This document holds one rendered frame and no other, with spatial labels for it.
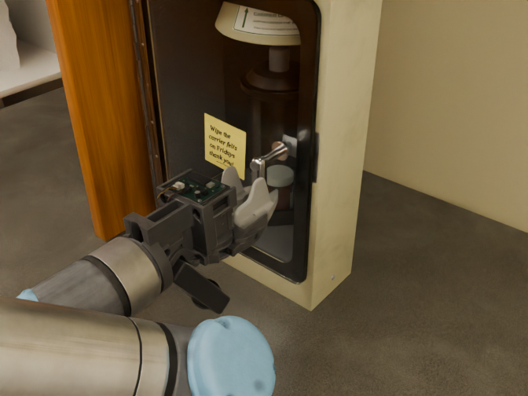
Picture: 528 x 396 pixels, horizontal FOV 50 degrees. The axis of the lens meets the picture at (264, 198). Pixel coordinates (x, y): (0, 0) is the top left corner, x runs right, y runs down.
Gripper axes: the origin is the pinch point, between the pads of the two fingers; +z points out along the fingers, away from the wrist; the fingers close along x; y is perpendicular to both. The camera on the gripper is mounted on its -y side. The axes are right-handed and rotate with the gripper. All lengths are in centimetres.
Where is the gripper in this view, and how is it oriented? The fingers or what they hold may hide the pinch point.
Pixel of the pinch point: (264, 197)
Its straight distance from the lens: 71.3
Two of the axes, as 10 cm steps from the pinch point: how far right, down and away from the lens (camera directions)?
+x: -7.7, -3.2, 5.5
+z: 6.3, -4.4, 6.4
